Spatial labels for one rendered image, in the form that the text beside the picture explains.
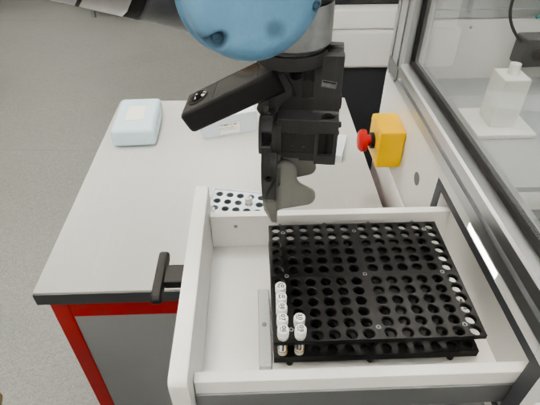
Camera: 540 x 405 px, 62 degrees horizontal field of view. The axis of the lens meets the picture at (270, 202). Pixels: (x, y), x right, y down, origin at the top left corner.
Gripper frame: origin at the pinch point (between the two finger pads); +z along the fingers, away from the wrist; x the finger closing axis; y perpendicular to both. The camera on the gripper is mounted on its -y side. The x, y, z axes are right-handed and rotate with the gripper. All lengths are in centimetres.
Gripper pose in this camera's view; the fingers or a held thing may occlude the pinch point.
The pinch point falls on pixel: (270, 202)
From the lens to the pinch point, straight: 56.4
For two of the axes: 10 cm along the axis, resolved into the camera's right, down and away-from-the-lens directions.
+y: 10.0, 0.6, -0.7
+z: 0.0, 7.6, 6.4
